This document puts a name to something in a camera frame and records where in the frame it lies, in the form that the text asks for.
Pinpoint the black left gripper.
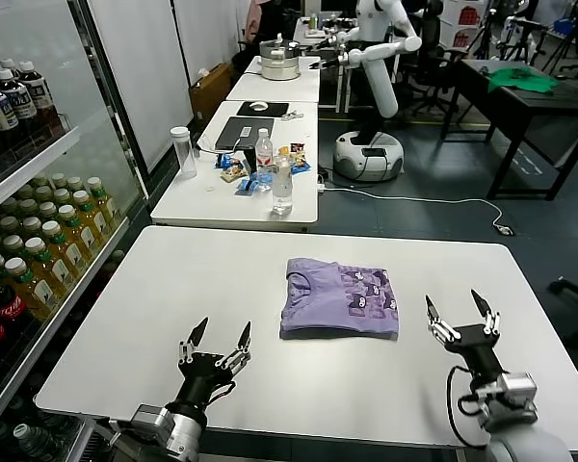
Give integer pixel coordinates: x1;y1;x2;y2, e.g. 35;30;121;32
177;317;252;410

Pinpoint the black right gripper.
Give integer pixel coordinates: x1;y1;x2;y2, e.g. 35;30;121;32
426;289;507;384

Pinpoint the purple t-shirt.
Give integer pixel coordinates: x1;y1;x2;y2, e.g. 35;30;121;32
278;257;401;342

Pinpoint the black chair base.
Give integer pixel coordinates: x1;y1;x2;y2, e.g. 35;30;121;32
547;277;578;347

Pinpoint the large white side table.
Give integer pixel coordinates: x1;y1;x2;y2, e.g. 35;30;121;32
150;99;320;235

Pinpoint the plain clear water bottle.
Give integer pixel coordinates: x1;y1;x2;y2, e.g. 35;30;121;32
271;154;295;217

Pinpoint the biscuit snack packet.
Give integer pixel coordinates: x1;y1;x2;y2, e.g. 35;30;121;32
221;163;250;183

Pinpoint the red label water bottle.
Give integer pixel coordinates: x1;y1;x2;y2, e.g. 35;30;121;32
255;127;276;193

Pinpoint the clear tumbler white lid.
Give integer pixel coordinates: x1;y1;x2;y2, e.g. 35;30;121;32
170;126;198;180

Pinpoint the shelved clear water bottle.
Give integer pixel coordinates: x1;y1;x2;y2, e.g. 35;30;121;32
12;423;59;462

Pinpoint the closed grey laptop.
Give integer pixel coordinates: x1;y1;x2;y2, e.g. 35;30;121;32
214;115;276;151

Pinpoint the black metal table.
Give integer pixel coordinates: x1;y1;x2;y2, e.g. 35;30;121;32
440;58;578;201

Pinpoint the green cloth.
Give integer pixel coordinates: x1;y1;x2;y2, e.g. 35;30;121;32
488;66;563;95

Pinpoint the black mouse pad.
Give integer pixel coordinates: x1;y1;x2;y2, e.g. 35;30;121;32
235;100;290;117

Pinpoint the glass door drinks cabinet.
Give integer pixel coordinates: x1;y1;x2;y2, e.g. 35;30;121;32
0;0;150;462

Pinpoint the white humanoid robot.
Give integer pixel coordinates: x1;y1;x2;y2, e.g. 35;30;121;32
312;0;423;183

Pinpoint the brown cardboard box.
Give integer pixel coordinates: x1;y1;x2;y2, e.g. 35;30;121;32
188;62;235;124

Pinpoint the silver cooking pot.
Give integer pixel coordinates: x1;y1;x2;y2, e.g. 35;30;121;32
259;33;302;82

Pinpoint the black office chair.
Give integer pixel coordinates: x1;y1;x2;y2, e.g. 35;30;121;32
408;0;468;116

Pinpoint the cluttered white desk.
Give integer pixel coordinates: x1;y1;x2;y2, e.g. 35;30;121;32
292;16;362;47

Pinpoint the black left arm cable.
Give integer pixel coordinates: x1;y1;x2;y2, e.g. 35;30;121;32
210;379;236;401

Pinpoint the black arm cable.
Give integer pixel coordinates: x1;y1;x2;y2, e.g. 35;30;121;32
210;379;236;401
445;368;484;449

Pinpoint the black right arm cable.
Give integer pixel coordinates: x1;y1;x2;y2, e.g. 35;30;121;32
445;368;484;449

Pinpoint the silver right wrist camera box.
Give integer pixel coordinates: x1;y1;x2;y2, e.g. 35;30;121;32
498;372;539;424

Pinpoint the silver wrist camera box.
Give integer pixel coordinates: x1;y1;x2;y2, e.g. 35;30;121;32
498;372;539;424
130;404;168;442

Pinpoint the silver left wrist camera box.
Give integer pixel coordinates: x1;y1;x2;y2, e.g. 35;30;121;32
130;404;168;442

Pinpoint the white floor cable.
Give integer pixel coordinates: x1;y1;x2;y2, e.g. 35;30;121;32
317;185;512;232

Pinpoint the white laptop cable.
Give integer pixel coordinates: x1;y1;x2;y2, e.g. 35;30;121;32
195;139;245;156

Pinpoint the black camera tripod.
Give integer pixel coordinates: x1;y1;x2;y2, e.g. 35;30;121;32
469;9;500;62
543;0;578;90

